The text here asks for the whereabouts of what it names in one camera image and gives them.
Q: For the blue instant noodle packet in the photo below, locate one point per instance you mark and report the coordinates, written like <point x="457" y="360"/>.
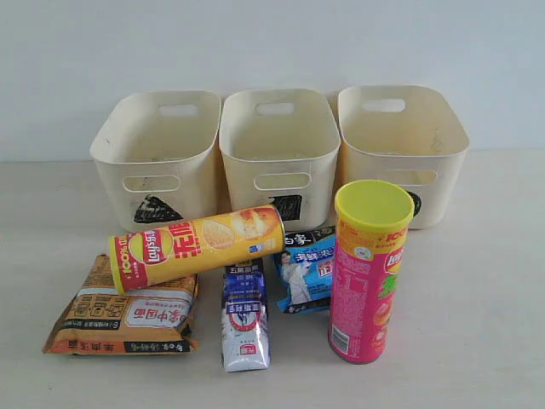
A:
<point x="305" y="266"/>

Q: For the pink chips can yellow lid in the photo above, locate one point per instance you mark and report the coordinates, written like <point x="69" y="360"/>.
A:
<point x="372" y="222"/>

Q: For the white blue milk carton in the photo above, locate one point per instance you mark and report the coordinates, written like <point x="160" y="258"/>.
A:
<point x="244" y="320"/>

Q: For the purple juice carton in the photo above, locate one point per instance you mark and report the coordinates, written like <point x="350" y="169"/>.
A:
<point x="249" y="270"/>

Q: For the middle cream plastic bin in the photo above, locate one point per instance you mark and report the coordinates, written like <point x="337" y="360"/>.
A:
<point x="279" y="147"/>

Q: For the cream plastic bin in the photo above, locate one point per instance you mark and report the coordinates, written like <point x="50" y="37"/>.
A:
<point x="279" y="147"/>
<point x="156" y="155"/>
<point x="407" y="135"/>

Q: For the left cream plastic bin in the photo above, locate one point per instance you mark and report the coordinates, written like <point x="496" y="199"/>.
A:
<point x="156" y="155"/>

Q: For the right cream plastic bin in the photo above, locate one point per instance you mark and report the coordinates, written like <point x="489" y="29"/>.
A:
<point x="407" y="135"/>

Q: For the orange instant noodle packet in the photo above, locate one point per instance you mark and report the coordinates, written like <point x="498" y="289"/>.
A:
<point x="156" y="320"/>

